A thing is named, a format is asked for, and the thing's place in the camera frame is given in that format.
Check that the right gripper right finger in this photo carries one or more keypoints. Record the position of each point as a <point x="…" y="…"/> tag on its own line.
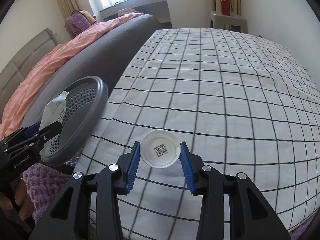
<point x="207" y="182"/>

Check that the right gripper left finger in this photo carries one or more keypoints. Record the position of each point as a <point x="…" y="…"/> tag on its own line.
<point x="114" y="180"/>

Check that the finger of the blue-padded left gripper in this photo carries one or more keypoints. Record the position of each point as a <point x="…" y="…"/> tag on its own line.
<point x="23" y="133"/>
<point x="42" y="136"/>

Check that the light blue wet wipes pack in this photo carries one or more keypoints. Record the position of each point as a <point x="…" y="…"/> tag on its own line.
<point x="54" y="111"/>

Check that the white round bottle cap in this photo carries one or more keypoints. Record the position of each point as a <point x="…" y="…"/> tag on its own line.
<point x="160" y="149"/>

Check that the grey perforated trash basket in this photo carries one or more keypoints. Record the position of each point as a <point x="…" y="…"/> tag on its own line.
<point x="85" y="104"/>

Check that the left hand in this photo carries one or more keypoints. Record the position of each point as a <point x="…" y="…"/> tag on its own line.
<point x="22" y="199"/>

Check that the pink blanket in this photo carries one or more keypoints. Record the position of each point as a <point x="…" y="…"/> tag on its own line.
<point x="20" y="101"/>

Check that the grey bed headboard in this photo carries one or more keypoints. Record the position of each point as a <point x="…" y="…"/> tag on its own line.
<point x="23" y="61"/>

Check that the black-white checkered tablecloth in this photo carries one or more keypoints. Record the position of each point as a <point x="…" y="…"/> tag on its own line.
<point x="242" y="103"/>

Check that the purple knitted pillow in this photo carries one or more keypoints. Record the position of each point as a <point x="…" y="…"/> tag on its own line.
<point x="78" y="22"/>

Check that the grey plastic stool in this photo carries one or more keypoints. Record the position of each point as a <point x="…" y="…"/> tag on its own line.
<point x="218" y="21"/>

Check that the red water bottle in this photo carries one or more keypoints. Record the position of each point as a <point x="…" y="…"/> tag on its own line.
<point x="225" y="7"/>

